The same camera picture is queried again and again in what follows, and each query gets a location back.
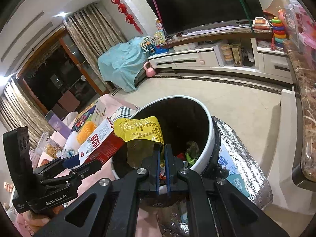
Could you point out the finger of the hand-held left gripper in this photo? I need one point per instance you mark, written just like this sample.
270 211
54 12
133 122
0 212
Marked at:
86 169
72 161

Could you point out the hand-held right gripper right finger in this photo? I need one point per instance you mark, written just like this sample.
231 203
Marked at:
168 177

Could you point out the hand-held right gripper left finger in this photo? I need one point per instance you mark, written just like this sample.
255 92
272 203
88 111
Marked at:
157 177

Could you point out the red snack box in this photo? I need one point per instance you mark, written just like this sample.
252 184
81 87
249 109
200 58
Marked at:
108 148

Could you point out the green snack wrapper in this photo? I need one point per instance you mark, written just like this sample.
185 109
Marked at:
193 154

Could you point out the yellow snack wrapper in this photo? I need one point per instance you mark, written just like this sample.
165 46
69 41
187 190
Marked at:
140 130

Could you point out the white bin with black bag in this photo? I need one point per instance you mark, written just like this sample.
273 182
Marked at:
206 138

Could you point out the white soft block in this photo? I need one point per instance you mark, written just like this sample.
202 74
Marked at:
72 139

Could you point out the orange red snack wrapper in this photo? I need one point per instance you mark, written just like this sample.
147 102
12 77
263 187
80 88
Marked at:
181 156

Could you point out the clear jar of snacks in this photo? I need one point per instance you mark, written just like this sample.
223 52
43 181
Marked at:
50 148

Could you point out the pink stuffed toy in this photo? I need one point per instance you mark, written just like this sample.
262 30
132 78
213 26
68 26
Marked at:
8 187

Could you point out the orange spiky brush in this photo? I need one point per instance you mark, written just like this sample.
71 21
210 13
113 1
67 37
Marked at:
86 131

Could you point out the purple water bottle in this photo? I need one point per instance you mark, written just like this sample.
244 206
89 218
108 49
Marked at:
58 126

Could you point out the beige patterned curtain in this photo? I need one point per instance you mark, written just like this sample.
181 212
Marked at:
93 37
19 113

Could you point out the colourful flat toy box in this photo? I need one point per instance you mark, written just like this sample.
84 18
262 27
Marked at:
88 114

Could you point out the plaid cat-shaped mat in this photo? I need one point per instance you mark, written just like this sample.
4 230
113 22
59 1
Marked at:
123 112

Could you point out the wooden framed glass door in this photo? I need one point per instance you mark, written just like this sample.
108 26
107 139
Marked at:
56 76

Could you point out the pink kettlebell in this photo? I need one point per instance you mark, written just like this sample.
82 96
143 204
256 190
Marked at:
149 71

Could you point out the teal covered armchair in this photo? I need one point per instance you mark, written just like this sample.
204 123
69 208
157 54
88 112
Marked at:
121 64

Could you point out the white television cabinet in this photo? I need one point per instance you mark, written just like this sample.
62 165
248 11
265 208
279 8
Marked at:
187 59

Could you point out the ceiling air vent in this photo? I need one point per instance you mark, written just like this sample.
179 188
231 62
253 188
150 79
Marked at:
27 35

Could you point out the blue toy base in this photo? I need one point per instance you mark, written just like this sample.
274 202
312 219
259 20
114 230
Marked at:
160 50

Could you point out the toy ferris wheel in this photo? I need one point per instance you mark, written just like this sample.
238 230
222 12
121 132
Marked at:
147 45

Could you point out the stack of yellow containers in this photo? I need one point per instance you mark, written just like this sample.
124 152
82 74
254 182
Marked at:
226 54

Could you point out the ceiling spotlight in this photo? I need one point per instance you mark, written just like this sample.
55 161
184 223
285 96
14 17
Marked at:
63 14

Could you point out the brown marble counter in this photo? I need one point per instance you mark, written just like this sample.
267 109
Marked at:
305 103

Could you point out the red hanging heart decoration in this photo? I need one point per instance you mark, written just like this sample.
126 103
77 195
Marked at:
123 8

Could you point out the black flat television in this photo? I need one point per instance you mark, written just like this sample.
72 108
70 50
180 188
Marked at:
202 5

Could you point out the toy cash register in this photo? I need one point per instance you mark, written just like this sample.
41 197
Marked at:
260 23

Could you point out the rainbow stacking rings toy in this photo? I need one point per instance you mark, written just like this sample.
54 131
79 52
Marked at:
279 33

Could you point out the pink toy package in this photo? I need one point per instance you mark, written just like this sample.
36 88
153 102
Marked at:
303 27

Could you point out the yellow toy frame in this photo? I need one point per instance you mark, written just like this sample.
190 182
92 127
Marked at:
160 37

